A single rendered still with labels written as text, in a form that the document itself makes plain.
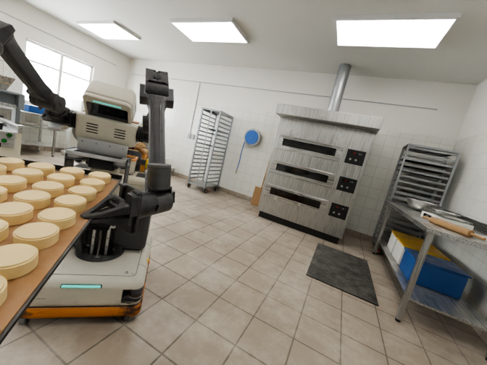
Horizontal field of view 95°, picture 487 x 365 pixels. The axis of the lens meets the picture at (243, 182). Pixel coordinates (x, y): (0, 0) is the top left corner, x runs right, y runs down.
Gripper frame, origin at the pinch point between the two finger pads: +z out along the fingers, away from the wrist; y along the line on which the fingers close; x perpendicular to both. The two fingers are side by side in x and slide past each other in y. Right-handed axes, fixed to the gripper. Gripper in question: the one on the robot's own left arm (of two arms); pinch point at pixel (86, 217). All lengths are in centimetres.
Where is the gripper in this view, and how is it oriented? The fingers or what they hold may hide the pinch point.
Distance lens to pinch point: 52.0
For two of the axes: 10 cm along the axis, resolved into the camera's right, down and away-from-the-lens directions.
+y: -2.6, 9.4, 2.3
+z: -4.5, 0.9, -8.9
